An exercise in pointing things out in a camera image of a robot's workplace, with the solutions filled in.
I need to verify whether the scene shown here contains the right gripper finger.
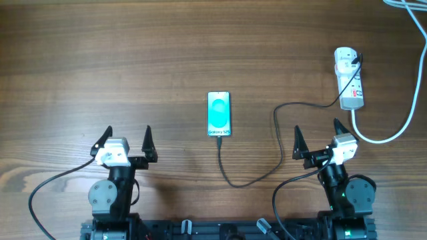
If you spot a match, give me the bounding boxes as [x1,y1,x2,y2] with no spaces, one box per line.
[333,118,359,142]
[292,125,310,159]

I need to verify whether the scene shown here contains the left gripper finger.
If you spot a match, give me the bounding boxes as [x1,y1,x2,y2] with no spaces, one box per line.
[141,125,157,163]
[90,125,113,156]

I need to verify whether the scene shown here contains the black USB-C charging cable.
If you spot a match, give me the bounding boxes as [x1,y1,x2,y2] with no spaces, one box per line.
[216,53,365,189]

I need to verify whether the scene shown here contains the Galaxy S25 smartphone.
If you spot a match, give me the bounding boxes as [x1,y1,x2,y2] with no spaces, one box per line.
[207,91,232,137]

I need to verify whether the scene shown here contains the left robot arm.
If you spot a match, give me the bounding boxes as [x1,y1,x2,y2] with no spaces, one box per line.
[80,126,158,239]

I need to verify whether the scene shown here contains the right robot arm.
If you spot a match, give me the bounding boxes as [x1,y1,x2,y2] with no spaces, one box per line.
[292,119,378,239]

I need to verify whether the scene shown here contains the white USB charger plug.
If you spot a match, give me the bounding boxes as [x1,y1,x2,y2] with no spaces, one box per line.
[335,59,360,77]

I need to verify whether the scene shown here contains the white power strip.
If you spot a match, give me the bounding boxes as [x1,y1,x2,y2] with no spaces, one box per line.
[334,47,364,111]

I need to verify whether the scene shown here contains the white power strip cord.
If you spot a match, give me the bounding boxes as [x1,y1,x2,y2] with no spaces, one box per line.
[350,0,427,145]

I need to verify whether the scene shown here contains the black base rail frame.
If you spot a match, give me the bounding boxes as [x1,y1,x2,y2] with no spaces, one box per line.
[80,217,378,240]

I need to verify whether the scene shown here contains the white cables at corner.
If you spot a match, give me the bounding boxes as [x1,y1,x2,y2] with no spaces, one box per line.
[382,0,427,12]

